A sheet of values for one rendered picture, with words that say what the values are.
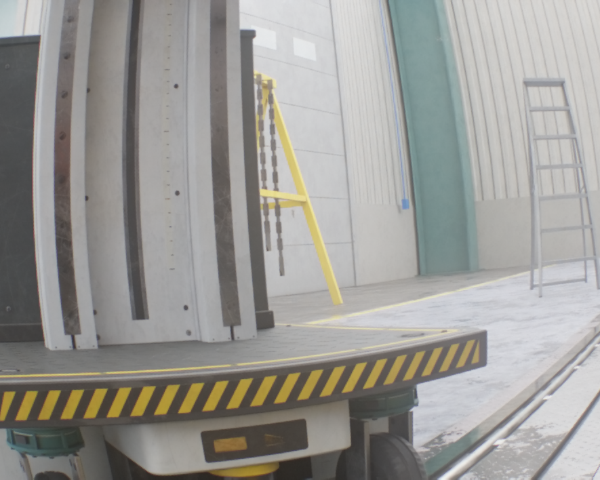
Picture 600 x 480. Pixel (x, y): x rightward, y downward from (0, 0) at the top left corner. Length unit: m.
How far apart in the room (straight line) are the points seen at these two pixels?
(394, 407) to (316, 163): 10.57
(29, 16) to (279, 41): 4.79
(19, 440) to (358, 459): 0.49
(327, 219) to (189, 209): 10.49
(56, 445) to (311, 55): 11.24
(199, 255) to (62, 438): 0.44
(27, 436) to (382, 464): 0.49
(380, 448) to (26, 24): 7.05
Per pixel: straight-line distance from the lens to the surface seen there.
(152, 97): 1.20
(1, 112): 1.25
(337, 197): 11.94
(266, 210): 7.34
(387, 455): 1.04
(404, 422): 1.09
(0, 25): 6.16
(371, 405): 1.03
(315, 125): 11.68
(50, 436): 0.85
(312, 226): 7.75
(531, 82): 6.36
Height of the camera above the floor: 0.43
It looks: 2 degrees up
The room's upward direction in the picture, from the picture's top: 4 degrees counter-clockwise
